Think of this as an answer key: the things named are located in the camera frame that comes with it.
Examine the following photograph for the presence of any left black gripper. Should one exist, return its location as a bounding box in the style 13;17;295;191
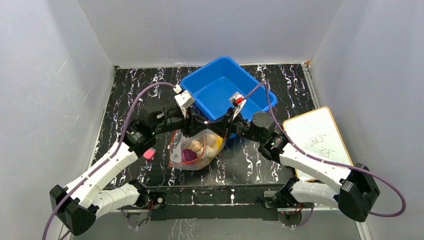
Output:
153;107;209;138

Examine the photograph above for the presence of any yellow mango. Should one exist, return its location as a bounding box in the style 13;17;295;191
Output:
215;135;225;149

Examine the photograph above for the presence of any white mushroom piece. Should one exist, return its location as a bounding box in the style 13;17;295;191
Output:
205;133;218;148

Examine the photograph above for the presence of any clear zip top bag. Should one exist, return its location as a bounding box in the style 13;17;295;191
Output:
168;129;226;171

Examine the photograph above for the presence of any purple onion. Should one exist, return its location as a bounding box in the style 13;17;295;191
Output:
181;148;197;163

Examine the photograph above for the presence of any blue plastic bin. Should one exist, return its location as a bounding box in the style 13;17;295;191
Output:
181;56;278;122

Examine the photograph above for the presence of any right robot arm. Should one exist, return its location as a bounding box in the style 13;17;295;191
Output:
207;106;380;222

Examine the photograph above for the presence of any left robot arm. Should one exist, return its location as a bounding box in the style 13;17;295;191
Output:
49;94;205;236

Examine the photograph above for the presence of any pink eraser block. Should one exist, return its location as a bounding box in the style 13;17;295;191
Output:
142;148;156;161

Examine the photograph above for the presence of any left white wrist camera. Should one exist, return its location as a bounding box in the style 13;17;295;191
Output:
173;85;195;119

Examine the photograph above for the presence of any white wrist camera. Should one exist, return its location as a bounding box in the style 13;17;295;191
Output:
229;91;247;120
173;85;195;119

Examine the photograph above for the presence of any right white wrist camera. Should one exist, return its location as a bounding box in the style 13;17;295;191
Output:
229;91;247;120

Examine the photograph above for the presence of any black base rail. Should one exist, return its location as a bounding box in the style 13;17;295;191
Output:
115;180;316;223

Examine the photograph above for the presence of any white board wooden frame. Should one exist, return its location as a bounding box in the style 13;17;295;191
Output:
282;106;353;166

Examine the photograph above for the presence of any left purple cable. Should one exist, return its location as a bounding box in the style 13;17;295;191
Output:
41;82;182;240

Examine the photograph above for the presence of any purple cable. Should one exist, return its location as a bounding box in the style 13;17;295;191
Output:
237;82;407;219
41;82;182;240

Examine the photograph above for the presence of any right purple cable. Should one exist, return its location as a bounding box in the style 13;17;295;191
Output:
237;82;407;219

